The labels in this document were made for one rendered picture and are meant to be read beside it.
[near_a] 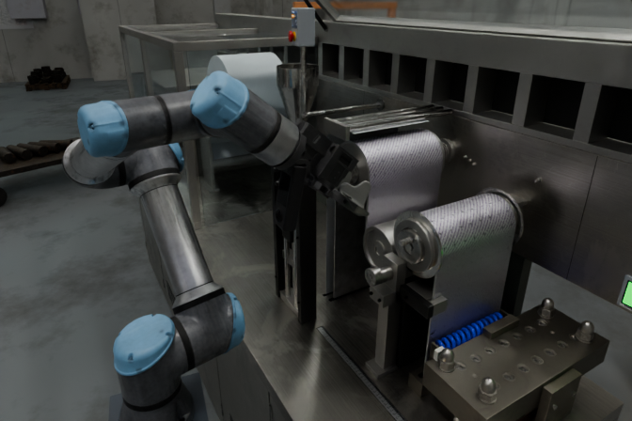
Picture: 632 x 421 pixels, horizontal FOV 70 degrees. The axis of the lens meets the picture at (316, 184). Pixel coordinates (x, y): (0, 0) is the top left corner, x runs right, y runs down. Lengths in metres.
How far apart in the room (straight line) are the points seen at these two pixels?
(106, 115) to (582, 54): 0.88
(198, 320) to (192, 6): 11.37
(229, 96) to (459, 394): 0.70
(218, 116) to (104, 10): 10.96
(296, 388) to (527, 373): 0.50
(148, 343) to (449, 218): 0.65
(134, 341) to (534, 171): 0.93
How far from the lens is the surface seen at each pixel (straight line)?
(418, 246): 0.94
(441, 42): 1.31
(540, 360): 1.12
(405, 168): 1.13
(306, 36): 1.29
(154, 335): 0.97
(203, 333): 0.99
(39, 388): 2.71
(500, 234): 1.07
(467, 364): 1.05
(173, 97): 0.71
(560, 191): 1.13
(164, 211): 1.03
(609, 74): 1.05
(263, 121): 0.64
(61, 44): 12.21
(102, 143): 0.67
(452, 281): 1.02
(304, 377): 1.16
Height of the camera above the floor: 1.73
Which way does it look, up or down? 22 degrees down
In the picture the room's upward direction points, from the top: straight up
